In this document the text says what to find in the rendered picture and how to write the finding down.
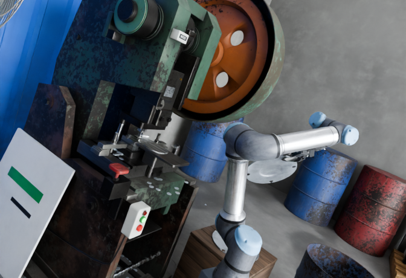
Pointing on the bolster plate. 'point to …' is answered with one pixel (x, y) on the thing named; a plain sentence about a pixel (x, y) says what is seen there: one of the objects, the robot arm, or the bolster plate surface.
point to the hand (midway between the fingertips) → (284, 158)
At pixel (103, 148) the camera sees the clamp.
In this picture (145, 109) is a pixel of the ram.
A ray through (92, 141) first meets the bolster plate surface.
